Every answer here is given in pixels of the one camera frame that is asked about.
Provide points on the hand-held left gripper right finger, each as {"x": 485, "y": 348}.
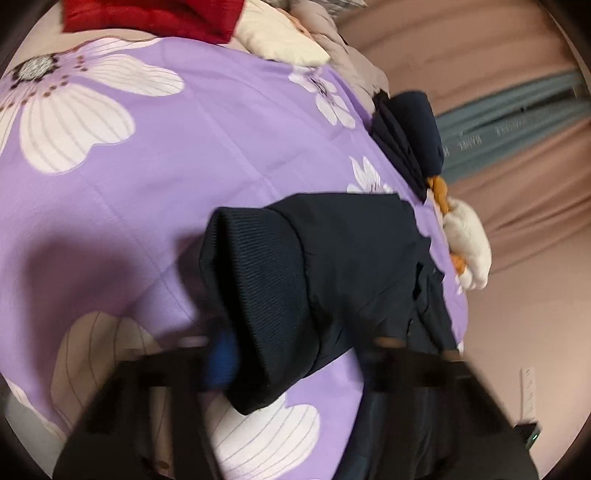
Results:
{"x": 371, "y": 369}

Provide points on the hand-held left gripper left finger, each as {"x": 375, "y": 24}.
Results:
{"x": 222, "y": 362}

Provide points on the dark navy jacket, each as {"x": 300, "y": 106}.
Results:
{"x": 332, "y": 258}

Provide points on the folded navy clothes stack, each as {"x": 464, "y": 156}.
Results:
{"x": 408, "y": 134}

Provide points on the white power strip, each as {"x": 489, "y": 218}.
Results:
{"x": 528, "y": 392}

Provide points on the orange and white plush toy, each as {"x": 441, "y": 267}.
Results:
{"x": 468, "y": 240}

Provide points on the small black device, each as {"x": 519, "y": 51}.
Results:
{"x": 528, "y": 434}

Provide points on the purple floral bedsheet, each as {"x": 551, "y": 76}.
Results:
{"x": 184, "y": 184}

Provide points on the grey-blue printed fabric band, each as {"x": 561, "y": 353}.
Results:
{"x": 503, "y": 129}

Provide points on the grey-pink quilt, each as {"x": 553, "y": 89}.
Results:
{"x": 344, "y": 55}

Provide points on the cream plush pillow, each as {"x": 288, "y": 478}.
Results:
{"x": 277, "y": 39}

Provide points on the red cloth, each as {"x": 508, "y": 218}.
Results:
{"x": 152, "y": 16}

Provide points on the grey patterned cloth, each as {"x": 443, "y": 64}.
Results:
{"x": 348, "y": 4}

